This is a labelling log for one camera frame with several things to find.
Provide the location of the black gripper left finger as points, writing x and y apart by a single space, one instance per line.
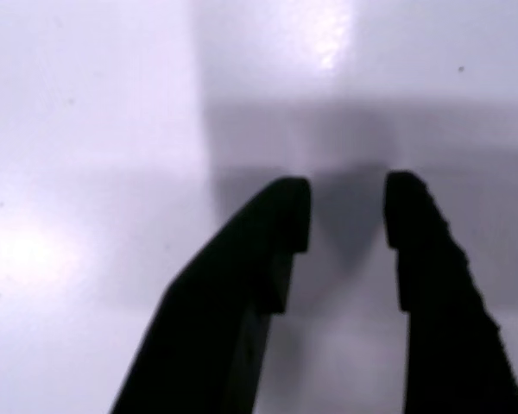
224 302

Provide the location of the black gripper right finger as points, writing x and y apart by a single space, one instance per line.
436 310

